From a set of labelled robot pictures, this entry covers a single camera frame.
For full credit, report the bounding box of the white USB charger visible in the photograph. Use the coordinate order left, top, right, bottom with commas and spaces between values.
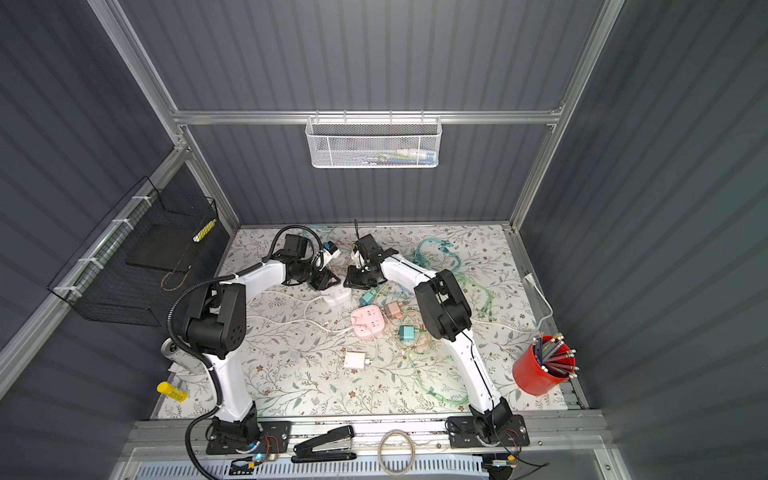
343, 351, 370, 371

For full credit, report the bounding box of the pink power strip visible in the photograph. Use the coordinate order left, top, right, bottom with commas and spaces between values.
350, 305, 386, 340

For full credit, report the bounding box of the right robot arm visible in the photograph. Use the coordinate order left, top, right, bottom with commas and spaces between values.
344, 234, 513, 443

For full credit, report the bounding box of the coiled beige cable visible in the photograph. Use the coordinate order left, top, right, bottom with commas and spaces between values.
376, 429, 418, 476

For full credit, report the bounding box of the green USB cable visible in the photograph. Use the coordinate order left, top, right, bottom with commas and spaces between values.
407, 272, 496, 408

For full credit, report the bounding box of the pink USB charger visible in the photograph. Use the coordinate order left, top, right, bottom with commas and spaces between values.
383, 302, 404, 320

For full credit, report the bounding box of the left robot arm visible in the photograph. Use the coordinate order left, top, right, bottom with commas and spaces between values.
166, 225, 340, 443

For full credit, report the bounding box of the white wire mesh basket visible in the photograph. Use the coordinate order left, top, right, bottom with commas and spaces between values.
305, 117, 443, 169

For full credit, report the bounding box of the white power strip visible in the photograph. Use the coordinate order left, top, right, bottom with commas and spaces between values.
321, 285, 352, 307

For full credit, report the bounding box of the teal USB charger cube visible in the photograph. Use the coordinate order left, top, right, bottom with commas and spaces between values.
398, 325, 418, 343

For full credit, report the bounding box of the red pencil cup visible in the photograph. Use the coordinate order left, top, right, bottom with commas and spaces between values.
512, 334, 579, 396

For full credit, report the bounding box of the black wire basket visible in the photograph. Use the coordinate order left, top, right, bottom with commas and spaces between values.
48, 178, 227, 327

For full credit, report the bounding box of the black stapler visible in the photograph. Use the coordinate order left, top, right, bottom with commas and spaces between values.
291, 425, 357, 464

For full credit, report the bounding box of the teal multi-head cable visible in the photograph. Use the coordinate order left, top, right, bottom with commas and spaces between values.
410, 236, 463, 280

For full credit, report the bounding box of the yellow marker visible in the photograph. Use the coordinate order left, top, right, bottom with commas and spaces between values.
156, 381, 188, 402

